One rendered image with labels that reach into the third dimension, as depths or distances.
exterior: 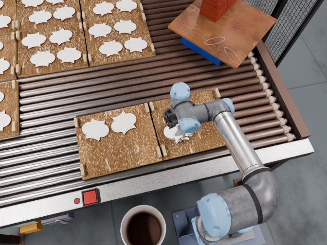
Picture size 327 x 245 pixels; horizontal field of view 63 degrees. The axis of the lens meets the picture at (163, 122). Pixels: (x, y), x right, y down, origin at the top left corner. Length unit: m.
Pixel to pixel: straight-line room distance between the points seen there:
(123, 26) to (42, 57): 0.54
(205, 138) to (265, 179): 0.67
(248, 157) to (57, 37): 1.42
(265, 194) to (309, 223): 1.80
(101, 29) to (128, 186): 1.04
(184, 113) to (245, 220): 0.44
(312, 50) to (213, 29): 1.90
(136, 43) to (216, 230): 1.29
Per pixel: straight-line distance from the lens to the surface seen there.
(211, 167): 1.43
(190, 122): 0.99
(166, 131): 1.38
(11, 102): 1.71
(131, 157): 1.39
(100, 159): 1.41
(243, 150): 0.91
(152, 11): 2.01
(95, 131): 1.46
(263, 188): 0.82
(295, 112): 1.69
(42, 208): 1.45
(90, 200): 1.38
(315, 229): 2.62
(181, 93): 1.02
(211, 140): 1.46
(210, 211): 0.78
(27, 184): 1.50
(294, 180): 2.63
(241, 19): 1.87
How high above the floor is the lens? 2.26
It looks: 64 degrees down
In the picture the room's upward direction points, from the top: 5 degrees clockwise
